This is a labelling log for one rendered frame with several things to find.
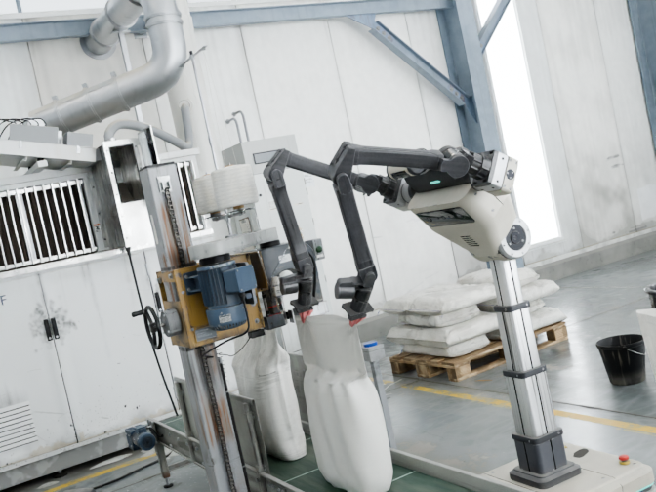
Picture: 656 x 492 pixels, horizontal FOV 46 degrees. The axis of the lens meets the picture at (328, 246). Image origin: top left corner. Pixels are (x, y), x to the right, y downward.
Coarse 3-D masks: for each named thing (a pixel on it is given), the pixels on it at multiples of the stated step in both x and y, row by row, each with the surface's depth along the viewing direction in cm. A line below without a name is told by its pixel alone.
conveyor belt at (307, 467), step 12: (168, 420) 476; (180, 420) 470; (312, 444) 365; (312, 456) 348; (276, 468) 343; (288, 468) 339; (300, 468) 336; (312, 468) 333; (396, 468) 311; (288, 480) 323; (300, 480) 320; (312, 480) 317; (324, 480) 314; (396, 480) 298; (408, 480) 295; (420, 480) 293; (432, 480) 290
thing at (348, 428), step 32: (320, 320) 294; (320, 352) 300; (352, 352) 284; (320, 384) 296; (352, 384) 285; (320, 416) 300; (352, 416) 283; (320, 448) 305; (352, 448) 284; (384, 448) 287; (352, 480) 289; (384, 480) 286
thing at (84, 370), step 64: (0, 192) 536; (64, 192) 556; (192, 192) 604; (0, 256) 533; (64, 256) 547; (128, 256) 567; (0, 320) 524; (64, 320) 543; (128, 320) 565; (0, 384) 521; (64, 384) 541; (128, 384) 562; (0, 448) 519; (64, 448) 540
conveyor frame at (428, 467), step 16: (160, 432) 463; (176, 432) 427; (304, 432) 394; (176, 448) 440; (400, 464) 318; (416, 464) 307; (432, 464) 297; (256, 480) 336; (272, 480) 317; (448, 480) 290; (464, 480) 281; (480, 480) 273; (496, 480) 267
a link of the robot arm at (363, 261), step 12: (336, 180) 244; (348, 180) 244; (336, 192) 248; (348, 192) 245; (348, 204) 251; (348, 216) 253; (348, 228) 255; (360, 228) 256; (348, 240) 261; (360, 240) 258; (360, 252) 260; (360, 264) 261; (372, 264) 262; (360, 276) 264
